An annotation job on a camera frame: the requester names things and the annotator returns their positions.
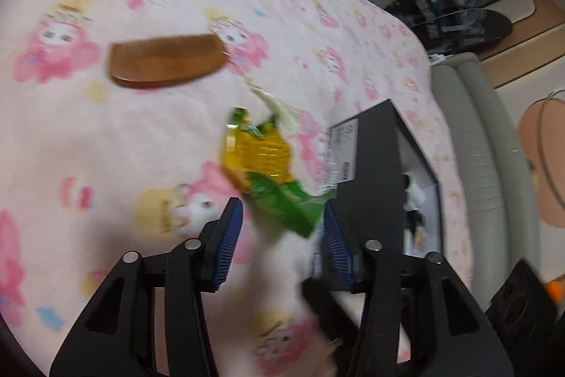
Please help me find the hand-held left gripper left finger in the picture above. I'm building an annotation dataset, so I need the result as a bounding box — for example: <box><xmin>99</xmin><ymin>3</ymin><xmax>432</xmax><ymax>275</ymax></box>
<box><xmin>49</xmin><ymin>197</ymin><xmax>244</xmax><ymax>377</ymax></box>

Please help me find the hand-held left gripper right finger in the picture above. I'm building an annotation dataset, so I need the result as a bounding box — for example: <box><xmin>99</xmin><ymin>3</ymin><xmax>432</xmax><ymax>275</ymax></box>
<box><xmin>323</xmin><ymin>200</ymin><xmax>515</xmax><ymax>377</ymax></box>

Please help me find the black cardboard box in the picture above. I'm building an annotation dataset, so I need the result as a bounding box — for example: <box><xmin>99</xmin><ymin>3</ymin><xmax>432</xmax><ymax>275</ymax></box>
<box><xmin>311</xmin><ymin>98</ymin><xmax>443</xmax><ymax>285</ymax></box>

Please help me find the yellow green snack packet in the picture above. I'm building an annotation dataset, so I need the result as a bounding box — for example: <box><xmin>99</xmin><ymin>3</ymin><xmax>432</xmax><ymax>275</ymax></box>
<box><xmin>219</xmin><ymin>105</ymin><xmax>325</xmax><ymax>238</ymax></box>

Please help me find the pink printed blanket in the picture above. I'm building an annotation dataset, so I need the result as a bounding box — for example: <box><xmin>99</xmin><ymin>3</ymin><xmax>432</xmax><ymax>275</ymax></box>
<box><xmin>0</xmin><ymin>0</ymin><xmax>475</xmax><ymax>377</ymax></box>

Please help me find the cream tassel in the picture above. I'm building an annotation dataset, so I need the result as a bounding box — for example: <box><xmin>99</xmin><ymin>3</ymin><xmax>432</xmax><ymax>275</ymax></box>
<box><xmin>245</xmin><ymin>79</ymin><xmax>303</xmax><ymax>135</ymax></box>

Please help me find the grey padded bed footboard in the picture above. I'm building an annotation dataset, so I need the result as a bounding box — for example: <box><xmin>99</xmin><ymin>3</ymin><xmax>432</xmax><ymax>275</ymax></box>
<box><xmin>430</xmin><ymin>52</ymin><xmax>546</xmax><ymax>302</ymax></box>

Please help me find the brown wooden comb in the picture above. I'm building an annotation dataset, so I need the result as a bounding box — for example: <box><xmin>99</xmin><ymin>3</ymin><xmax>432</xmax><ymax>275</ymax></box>
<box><xmin>108</xmin><ymin>31</ymin><xmax>230</xmax><ymax>89</ymax></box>

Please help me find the white floor mat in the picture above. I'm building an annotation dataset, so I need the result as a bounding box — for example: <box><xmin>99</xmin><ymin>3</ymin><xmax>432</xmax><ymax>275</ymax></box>
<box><xmin>503</xmin><ymin>0</ymin><xmax>537</xmax><ymax>24</ymax></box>

